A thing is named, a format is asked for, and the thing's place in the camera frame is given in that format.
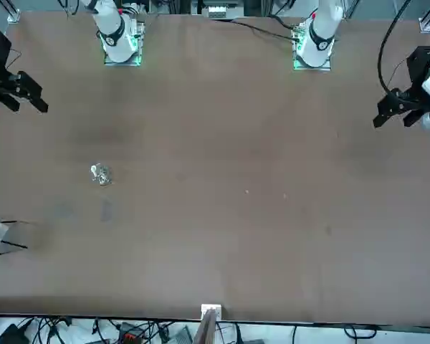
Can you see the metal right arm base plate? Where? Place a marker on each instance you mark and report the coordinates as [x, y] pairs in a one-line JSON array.
[[138, 53]]

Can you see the brown camera mount post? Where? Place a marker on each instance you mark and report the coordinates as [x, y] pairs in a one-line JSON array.
[[205, 328]]

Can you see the aluminium corner bracket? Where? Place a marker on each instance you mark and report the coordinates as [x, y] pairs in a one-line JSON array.
[[14, 16], [425, 25]]

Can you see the white terminal block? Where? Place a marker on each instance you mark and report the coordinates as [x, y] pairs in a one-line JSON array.
[[216, 12]]

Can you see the black power adapter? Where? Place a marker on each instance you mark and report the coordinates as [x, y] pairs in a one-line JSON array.
[[9, 334]]

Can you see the white table edge bracket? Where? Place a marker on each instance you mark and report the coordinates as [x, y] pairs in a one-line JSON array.
[[211, 308]]

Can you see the black box with red label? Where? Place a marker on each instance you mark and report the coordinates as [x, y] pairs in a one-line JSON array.
[[130, 333]]

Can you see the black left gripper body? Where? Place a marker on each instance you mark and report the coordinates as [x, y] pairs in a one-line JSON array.
[[421, 66]]

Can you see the grey power adapter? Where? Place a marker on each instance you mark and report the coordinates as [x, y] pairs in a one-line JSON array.
[[182, 335]]

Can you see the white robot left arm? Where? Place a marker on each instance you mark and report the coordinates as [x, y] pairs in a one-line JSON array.
[[320, 36]]

